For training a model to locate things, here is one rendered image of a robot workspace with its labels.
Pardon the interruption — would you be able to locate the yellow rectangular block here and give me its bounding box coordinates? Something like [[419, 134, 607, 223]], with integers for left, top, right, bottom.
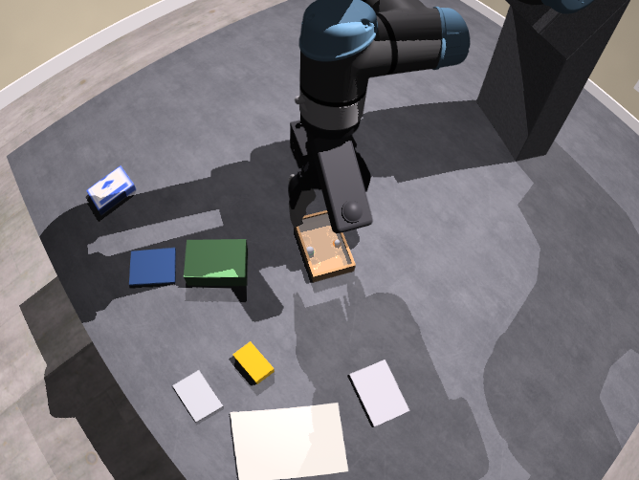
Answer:
[[233, 342, 275, 384]]

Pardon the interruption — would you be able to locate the blue flat square pad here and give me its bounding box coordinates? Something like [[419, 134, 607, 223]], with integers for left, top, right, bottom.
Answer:
[[129, 248, 176, 286]]

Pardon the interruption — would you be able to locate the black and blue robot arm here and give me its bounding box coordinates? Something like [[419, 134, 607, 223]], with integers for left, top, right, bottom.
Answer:
[[295, 0, 470, 233]]

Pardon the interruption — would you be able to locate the wooden ball-in-hole puzzle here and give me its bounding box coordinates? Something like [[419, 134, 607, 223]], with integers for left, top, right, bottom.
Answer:
[[295, 210, 356, 282]]

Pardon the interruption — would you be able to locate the green rectangular box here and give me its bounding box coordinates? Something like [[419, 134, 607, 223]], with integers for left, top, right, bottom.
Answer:
[[184, 239, 248, 286]]

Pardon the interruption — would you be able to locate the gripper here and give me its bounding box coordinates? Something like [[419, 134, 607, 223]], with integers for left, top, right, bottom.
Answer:
[[288, 114, 371, 228]]

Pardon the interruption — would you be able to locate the white flat rectangular card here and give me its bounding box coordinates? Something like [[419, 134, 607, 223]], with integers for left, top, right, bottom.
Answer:
[[349, 360, 409, 426]]

